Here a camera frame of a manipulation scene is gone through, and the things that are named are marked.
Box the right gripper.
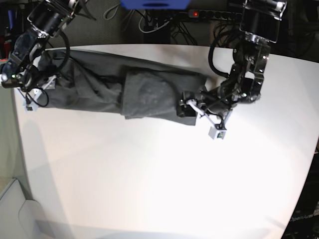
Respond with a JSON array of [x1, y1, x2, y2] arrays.
[[26, 75, 57, 100]]

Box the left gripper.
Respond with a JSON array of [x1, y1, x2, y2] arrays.
[[196, 92, 234, 120]]

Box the grey t-shirt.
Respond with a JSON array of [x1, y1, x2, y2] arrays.
[[39, 50, 207, 125]]

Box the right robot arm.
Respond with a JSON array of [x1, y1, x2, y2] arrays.
[[0, 0, 95, 93]]

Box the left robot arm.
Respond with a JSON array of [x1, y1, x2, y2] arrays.
[[201, 0, 288, 119]]

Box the red clamp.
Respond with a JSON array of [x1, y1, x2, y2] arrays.
[[0, 36, 11, 62]]

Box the black power strip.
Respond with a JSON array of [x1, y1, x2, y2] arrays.
[[188, 9, 242, 21]]

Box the blue box at top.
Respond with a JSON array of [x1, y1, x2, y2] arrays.
[[120, 0, 190, 10]]

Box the white bin corner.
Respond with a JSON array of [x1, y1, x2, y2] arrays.
[[0, 179, 46, 239]]

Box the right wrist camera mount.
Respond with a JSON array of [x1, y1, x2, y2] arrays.
[[14, 75, 57, 112]]

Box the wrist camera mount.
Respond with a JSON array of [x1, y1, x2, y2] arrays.
[[14, 75, 57, 112], [179, 99, 233, 139]]

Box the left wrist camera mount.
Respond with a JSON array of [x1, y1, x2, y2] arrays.
[[179, 99, 233, 139]]

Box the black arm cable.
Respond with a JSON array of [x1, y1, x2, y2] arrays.
[[49, 31, 72, 75]]

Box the white cable loop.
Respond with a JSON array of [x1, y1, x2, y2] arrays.
[[138, 14, 172, 34]]

